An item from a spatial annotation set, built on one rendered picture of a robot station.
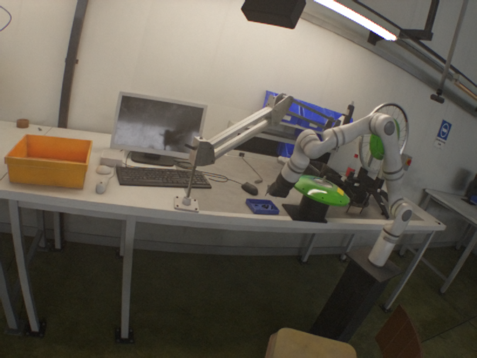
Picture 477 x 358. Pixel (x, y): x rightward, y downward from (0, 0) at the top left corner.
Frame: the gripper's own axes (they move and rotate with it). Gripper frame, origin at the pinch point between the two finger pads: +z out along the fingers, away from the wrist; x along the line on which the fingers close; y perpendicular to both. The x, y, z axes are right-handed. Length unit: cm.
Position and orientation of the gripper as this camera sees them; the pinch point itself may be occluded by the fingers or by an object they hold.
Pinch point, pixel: (270, 196)
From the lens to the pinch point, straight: 129.9
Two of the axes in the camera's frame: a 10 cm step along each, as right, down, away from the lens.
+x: 9.4, 1.6, 2.9
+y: 0.7, 7.7, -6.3
